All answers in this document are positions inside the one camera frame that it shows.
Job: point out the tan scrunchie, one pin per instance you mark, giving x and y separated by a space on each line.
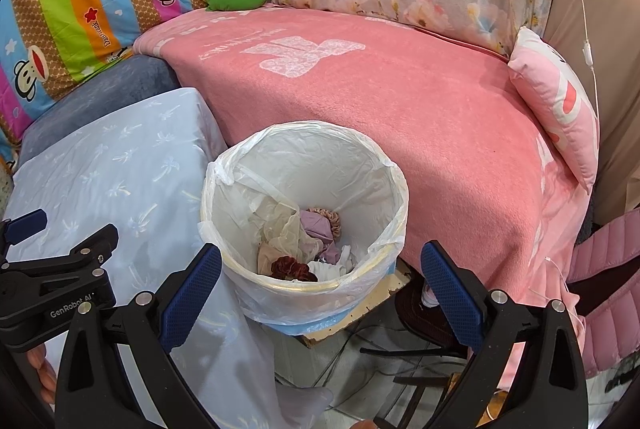
334 221

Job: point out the pink blanket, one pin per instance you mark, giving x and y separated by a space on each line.
400 119

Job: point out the purple cloth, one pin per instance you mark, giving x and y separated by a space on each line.
315 229

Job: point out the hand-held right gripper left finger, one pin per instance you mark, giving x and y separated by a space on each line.
192 294

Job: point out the pink quilted chair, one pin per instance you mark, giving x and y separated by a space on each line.
615 304

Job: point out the beige mesh cloth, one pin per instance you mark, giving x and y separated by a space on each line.
282 229

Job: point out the red velvet scrunchie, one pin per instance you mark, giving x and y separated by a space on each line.
287 266

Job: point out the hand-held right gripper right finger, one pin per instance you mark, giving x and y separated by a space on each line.
450 294

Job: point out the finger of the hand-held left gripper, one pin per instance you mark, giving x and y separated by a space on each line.
100 239
27 226

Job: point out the light blue tablecloth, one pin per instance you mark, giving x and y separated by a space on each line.
125 159

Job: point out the pink pillow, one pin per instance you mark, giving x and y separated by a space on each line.
555 109

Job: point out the blue-grey cushion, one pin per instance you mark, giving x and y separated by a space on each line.
125 79

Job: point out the pale wooden board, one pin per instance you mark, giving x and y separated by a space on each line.
350 319

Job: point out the black chair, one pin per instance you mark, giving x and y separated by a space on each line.
425 314

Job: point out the white bag-lined trash bin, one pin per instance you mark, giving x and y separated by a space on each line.
300 159

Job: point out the white cloth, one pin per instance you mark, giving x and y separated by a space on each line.
325 270

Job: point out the brown stocking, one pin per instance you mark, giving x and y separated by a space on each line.
265 259

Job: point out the person's left hand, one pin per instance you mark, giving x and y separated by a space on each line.
42 374

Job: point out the striped monkey cartoon pillow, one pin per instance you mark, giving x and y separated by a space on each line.
75 9

